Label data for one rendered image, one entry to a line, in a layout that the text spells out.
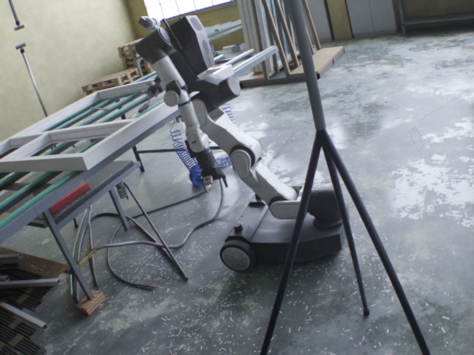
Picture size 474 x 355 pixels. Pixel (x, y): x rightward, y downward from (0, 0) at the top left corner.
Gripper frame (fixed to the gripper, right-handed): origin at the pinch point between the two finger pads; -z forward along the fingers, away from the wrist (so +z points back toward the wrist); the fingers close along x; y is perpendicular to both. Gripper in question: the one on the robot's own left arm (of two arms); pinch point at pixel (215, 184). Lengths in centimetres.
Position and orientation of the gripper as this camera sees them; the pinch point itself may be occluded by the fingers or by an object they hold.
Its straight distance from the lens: 206.7
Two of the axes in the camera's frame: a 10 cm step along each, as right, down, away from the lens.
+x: -9.2, 2.3, 3.1
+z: -3.3, -8.9, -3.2
